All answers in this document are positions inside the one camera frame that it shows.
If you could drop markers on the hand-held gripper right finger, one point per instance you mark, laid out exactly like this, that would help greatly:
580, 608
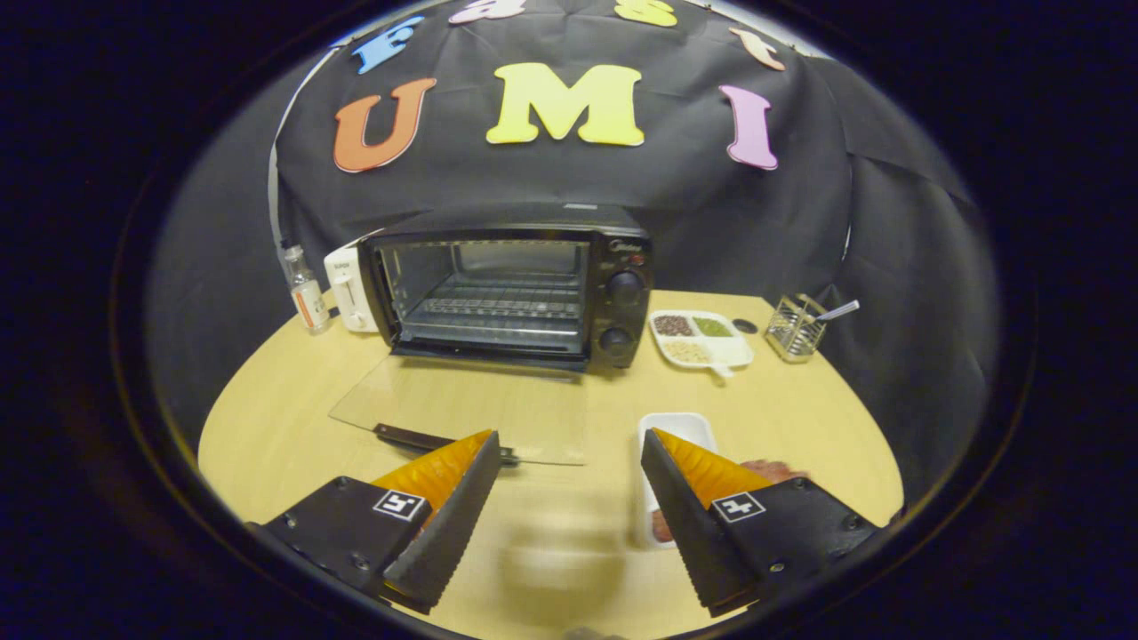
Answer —
689, 524

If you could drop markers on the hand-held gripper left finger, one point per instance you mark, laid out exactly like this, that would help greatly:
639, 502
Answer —
458, 524

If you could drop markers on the red raw steak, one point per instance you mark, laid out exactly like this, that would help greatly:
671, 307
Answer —
773, 468

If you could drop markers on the black toaster oven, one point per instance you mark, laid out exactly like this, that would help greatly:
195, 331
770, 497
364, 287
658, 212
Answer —
622, 267

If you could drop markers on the white toaster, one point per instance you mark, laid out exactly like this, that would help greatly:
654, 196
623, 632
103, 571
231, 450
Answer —
348, 293

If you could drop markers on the white rectangular plastic tray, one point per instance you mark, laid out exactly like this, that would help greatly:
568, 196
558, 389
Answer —
680, 427

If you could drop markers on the white divided dish with beans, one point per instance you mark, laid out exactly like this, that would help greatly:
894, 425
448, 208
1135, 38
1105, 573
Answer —
725, 348

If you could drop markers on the small black round cap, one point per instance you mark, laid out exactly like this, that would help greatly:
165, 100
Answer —
745, 325

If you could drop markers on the metal spoon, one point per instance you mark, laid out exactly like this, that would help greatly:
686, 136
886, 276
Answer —
840, 310

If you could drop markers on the small clear bottle orange label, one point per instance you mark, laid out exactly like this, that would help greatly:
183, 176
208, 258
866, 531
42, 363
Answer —
309, 302

